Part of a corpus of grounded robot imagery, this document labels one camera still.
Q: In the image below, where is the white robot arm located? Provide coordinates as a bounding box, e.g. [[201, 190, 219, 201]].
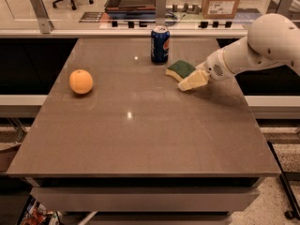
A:
[[178, 13, 300, 91]]

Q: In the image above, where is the blue pepsi soda can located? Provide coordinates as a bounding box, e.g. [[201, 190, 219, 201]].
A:
[[151, 26, 170, 64]]

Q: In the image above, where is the colourful clutter under table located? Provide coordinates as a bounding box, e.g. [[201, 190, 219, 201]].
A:
[[17, 196, 64, 225]]

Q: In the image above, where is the right metal glass bracket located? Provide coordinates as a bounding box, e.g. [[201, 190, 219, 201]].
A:
[[267, 0, 293, 18]]

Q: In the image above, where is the green and yellow sponge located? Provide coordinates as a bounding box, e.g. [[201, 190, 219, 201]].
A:
[[166, 60, 196, 82]]

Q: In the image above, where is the middle metal glass bracket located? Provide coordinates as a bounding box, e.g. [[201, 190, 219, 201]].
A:
[[156, 0, 166, 25]]

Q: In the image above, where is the orange fruit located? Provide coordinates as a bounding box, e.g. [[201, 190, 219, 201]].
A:
[[69, 69, 94, 95]]

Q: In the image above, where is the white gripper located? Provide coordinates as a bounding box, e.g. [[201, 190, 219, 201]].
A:
[[178, 49, 233, 91]]

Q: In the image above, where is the cardboard box with label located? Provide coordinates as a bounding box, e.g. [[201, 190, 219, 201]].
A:
[[202, 0, 240, 19]]

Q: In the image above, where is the left metal glass bracket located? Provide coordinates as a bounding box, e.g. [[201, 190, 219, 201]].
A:
[[30, 0, 53, 34]]

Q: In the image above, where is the metal glass bracket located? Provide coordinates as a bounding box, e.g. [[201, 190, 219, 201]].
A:
[[30, 0, 53, 34], [267, 0, 293, 18], [156, 0, 166, 25]]

